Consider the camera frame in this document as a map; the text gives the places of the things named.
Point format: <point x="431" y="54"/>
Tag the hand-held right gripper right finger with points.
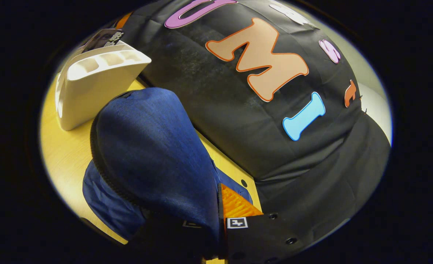
<point x="260" y="238"/>

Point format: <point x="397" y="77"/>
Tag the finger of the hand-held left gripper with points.
<point x="124" y="20"/>

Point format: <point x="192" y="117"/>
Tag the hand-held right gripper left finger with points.
<point x="172" y="238"/>

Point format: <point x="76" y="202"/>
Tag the black and grey book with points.
<point x="102" y="38"/>

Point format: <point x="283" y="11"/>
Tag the white bookshelf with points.
<point x="91" y="88"/>

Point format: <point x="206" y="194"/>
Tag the blue schoolbag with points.
<point x="154" y="146"/>

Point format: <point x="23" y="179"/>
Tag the black backdrop cloth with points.
<point x="220" y="121"/>

